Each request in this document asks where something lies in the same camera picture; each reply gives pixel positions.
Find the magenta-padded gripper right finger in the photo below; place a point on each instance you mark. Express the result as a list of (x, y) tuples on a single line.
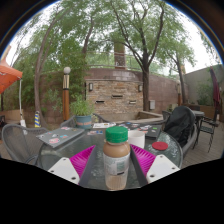
[(145, 160)]

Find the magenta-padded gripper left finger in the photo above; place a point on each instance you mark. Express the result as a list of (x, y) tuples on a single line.
[(80, 162)]

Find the green-capped brown drink bottle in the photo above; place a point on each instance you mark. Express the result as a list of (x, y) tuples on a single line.
[(116, 156)]

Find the flat round red coaster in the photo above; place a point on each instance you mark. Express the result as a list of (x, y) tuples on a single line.
[(160, 146)]

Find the white mug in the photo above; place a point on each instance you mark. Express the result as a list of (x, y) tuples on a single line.
[(137, 139)]

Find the black laptop with stickers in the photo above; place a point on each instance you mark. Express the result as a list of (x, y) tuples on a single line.
[(146, 129)]

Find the grey laptop with stickers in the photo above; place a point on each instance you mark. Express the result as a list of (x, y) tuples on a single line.
[(60, 136)]

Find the blue sticker card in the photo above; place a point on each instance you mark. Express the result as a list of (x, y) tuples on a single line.
[(95, 132)]

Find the white printed paper sheet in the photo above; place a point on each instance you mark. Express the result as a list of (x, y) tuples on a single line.
[(104, 125)]

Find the grey chair holding backpack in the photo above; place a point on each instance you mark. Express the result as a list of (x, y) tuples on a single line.
[(190, 141)]

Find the black backpack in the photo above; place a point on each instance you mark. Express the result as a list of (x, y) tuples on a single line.
[(180, 125)]

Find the potted green plant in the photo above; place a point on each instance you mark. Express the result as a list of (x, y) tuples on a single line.
[(82, 110)]

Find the dark-trunk tall tree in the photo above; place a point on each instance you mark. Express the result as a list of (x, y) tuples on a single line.
[(145, 90)]

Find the round patio table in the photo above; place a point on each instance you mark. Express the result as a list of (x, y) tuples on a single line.
[(199, 113)]

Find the black metal patio chair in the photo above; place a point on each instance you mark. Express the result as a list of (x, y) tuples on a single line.
[(210, 128)]

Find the leaning grey-trunk tree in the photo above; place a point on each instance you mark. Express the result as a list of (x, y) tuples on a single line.
[(38, 80)]

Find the closed maroon patio umbrella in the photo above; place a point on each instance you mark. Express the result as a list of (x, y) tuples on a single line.
[(216, 90)]

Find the orange patio umbrella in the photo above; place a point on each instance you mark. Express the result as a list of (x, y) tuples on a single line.
[(8, 76)]

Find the grey wall utility box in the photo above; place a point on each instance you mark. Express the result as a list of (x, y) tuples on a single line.
[(152, 104)]

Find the blue yellow striped post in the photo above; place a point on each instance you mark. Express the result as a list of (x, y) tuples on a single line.
[(37, 120)]

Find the wooden globe lamp post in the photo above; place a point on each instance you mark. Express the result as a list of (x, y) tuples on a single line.
[(66, 100)]

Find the black wall lamp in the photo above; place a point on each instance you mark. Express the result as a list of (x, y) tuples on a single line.
[(140, 88), (91, 87)]

